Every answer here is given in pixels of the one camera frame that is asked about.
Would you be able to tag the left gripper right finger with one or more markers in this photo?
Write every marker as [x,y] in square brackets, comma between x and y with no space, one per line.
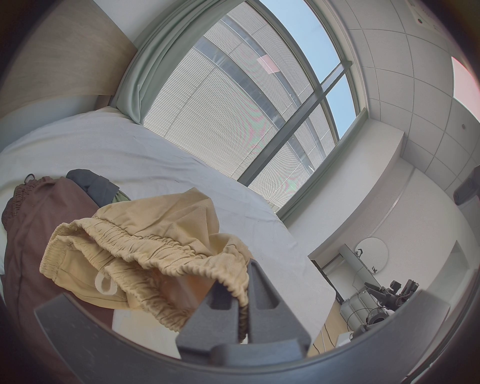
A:
[273,322]

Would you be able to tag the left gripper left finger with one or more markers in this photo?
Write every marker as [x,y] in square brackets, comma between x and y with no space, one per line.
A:
[210,322]

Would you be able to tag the tan shorts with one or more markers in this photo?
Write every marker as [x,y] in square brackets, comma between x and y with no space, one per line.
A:
[168,217]

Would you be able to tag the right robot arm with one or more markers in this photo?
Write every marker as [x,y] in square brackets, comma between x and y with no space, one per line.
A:
[392,296]

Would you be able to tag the bed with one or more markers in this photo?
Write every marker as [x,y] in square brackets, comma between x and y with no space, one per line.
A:
[168,150]

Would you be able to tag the green garment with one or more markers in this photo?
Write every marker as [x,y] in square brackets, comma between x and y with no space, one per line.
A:
[122,198]

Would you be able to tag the black garment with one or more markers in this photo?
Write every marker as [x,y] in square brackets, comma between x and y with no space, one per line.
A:
[93,183]

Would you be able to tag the brown shorts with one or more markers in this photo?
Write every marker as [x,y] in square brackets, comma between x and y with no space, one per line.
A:
[37,225]

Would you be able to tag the window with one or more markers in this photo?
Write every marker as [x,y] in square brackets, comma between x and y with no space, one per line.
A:
[243,112]

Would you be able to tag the grey-green curtain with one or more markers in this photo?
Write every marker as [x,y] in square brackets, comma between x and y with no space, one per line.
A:
[144,78]

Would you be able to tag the round wall mirror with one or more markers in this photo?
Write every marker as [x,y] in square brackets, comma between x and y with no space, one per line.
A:
[375,255]

